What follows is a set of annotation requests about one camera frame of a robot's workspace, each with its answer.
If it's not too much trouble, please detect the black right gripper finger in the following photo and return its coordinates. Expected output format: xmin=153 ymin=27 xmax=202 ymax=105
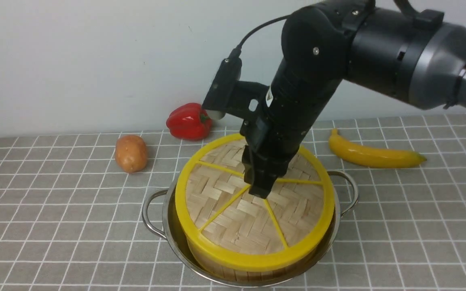
xmin=244 ymin=145 xmax=290 ymax=199

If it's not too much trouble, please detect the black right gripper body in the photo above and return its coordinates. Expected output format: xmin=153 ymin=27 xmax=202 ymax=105
xmin=241 ymin=61 xmax=341 ymax=162

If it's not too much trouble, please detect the woven bamboo lid yellow rim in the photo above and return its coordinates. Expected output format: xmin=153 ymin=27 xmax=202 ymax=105
xmin=174 ymin=134 xmax=335 ymax=272

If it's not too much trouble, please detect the bamboo steamer basket yellow rim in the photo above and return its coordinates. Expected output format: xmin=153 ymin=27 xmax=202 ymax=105
xmin=180 ymin=221 xmax=339 ymax=288

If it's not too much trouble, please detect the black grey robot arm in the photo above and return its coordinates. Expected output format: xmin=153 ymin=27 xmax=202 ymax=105
xmin=241 ymin=0 xmax=466 ymax=198

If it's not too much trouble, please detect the stainless steel pot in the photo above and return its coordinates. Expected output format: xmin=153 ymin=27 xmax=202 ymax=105
xmin=142 ymin=170 xmax=359 ymax=274

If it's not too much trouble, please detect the yellow banana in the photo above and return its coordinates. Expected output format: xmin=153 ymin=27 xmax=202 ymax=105
xmin=328 ymin=128 xmax=427 ymax=168

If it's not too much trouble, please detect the red bell pepper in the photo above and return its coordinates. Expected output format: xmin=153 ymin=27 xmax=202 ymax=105
xmin=166 ymin=103 xmax=212 ymax=141

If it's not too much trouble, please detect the brown potato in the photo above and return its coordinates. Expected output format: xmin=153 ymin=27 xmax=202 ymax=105
xmin=114 ymin=135 xmax=148 ymax=174

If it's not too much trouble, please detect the grey checked tablecloth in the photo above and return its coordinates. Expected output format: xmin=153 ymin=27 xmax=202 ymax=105
xmin=0 ymin=114 xmax=466 ymax=291

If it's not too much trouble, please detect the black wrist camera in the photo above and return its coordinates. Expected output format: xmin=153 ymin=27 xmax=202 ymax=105
xmin=202 ymin=57 xmax=269 ymax=122

